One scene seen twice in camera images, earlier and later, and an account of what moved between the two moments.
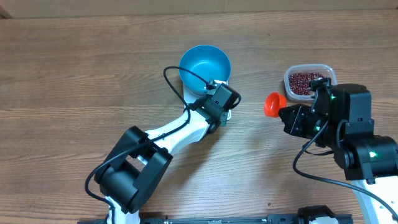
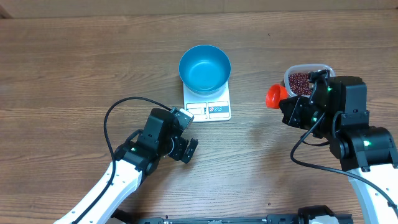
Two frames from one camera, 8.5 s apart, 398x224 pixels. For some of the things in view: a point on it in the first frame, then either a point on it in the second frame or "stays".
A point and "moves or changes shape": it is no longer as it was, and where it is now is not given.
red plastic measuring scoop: [273, 102] moves or changes shape
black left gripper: [222, 117] to [177, 152]
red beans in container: [299, 83] stays
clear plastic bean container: [297, 77] stays
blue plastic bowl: [209, 61] stays
